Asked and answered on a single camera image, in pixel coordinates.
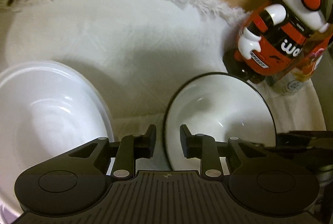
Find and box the white bowl with black rim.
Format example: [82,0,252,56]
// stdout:
[163,73,277,170]

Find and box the large white plastic bowl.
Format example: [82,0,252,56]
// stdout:
[1,61,113,217]

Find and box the red snack carton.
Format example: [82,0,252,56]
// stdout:
[267,31,333,95]

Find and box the white fringed tablecloth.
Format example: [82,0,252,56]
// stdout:
[0,0,327,141]

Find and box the red white robot figurine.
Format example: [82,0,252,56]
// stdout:
[223,0,332,84]

